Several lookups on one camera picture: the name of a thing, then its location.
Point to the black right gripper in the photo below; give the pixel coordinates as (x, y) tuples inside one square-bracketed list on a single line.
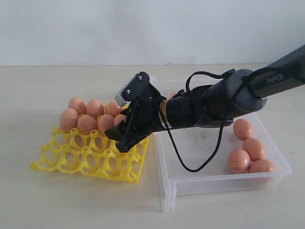
[(187, 109)]

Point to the yellow plastic egg tray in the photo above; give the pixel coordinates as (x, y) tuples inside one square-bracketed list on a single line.
[(92, 155)]

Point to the clear plastic storage box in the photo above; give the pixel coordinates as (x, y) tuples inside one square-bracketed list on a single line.
[(194, 161)]

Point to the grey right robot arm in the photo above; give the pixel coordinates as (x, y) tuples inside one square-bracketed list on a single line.
[(237, 93)]

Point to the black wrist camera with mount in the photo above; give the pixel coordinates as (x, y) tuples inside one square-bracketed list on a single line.
[(138, 86)]

